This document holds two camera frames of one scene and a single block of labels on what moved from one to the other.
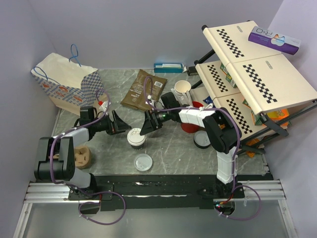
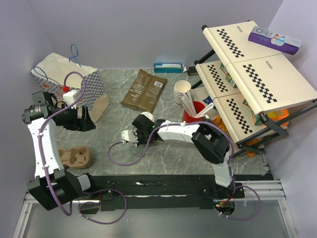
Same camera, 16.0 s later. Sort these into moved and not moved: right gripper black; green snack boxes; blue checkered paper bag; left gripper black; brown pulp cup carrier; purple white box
Moved: right gripper black; left gripper black
Not moved: brown pulp cup carrier; blue checkered paper bag; purple white box; green snack boxes
